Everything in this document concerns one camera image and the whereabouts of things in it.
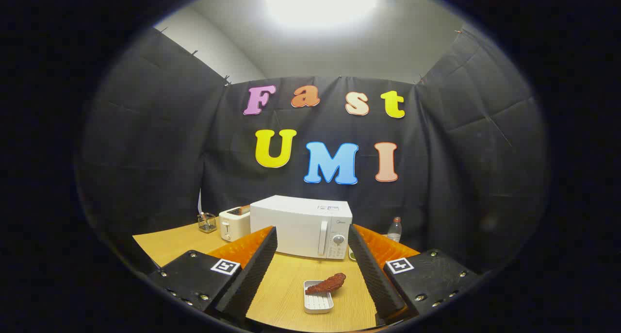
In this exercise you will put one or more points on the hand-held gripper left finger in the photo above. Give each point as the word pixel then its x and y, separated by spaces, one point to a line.
pixel 252 270

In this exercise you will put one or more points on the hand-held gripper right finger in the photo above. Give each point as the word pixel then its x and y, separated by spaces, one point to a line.
pixel 373 270

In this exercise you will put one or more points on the brown meat piece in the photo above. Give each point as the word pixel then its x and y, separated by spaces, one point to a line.
pixel 330 283

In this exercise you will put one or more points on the white toaster oven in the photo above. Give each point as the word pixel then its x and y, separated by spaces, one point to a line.
pixel 291 221

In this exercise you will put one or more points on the white bread toaster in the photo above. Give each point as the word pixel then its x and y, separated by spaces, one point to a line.
pixel 233 226

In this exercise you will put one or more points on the white divided dish of beans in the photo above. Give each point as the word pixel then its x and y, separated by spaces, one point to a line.
pixel 351 255

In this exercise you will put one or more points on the clear water bottle red cap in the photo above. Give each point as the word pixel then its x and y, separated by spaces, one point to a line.
pixel 394 231

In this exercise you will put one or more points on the toast slice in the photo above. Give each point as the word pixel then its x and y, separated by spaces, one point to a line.
pixel 242 209

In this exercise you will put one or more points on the small white ribbed tray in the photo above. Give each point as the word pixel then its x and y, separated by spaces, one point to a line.
pixel 318 304

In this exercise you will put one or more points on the black backdrop cloth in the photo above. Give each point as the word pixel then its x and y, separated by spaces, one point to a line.
pixel 436 177

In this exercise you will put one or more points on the ceiling light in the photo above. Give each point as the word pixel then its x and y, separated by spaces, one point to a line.
pixel 320 3

